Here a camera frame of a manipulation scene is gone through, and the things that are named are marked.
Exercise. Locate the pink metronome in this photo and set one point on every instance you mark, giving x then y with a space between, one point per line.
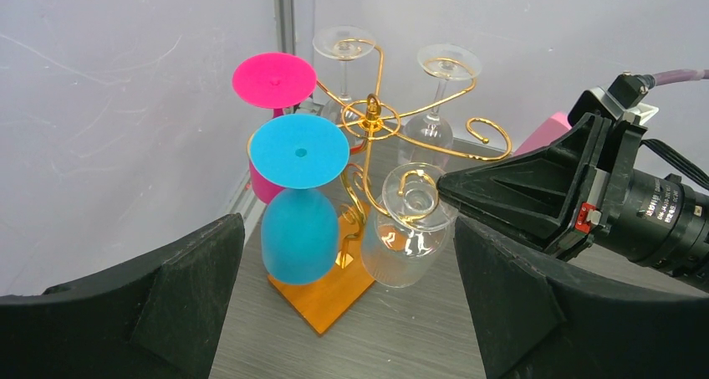
553 128

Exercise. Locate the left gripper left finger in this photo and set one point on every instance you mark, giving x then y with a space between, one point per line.
158 315

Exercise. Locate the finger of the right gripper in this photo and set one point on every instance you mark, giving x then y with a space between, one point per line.
534 198

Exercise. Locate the clear wine glass back left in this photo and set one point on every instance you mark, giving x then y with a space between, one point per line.
343 43

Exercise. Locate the gold wire glass rack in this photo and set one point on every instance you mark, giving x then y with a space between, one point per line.
371 120

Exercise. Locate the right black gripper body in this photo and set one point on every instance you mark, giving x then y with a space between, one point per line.
610 211

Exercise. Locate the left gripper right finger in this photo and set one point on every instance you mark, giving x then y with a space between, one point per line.
538 317

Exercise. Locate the clear wine glass back right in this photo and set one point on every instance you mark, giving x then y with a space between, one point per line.
446 63

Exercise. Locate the pink wine glass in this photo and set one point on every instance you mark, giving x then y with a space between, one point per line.
273 81

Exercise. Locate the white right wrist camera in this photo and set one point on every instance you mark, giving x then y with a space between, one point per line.
624 94

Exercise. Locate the clear wine glass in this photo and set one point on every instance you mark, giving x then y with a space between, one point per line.
343 43
446 63

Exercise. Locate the blue wine glass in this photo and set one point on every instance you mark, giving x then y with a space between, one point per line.
300 229

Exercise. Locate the short ribbed clear glass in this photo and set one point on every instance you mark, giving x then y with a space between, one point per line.
402 243

